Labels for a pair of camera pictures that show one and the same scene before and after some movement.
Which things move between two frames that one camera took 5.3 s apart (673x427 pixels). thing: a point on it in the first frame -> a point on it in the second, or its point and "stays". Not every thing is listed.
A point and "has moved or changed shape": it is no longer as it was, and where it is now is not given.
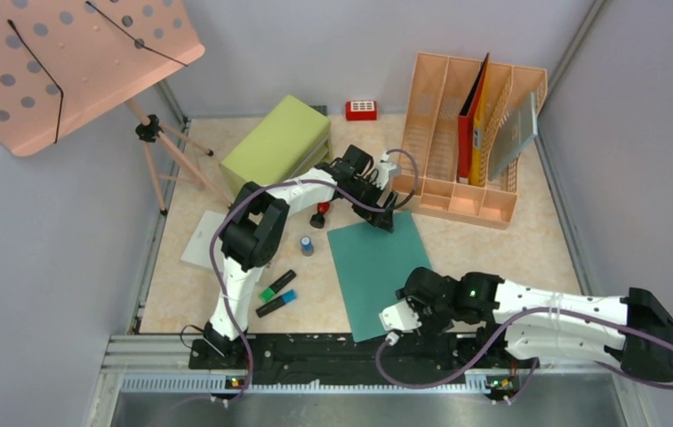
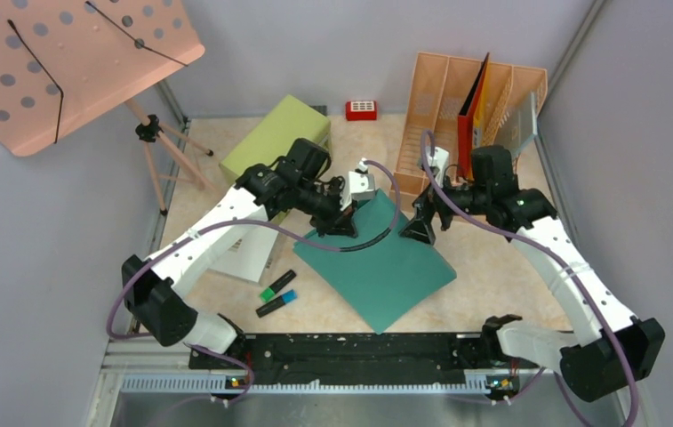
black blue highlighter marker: x=276 y=303 stays
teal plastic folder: x=370 y=263 has moved or changed shape
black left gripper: x=378 y=191 -> x=339 y=221
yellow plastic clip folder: x=477 y=125 stays
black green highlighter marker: x=269 y=292 stays
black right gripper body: x=434 y=318 -> x=470 y=198
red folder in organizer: x=466 y=121 stays
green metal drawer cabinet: x=292 y=139 stays
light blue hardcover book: x=519 y=128 stays
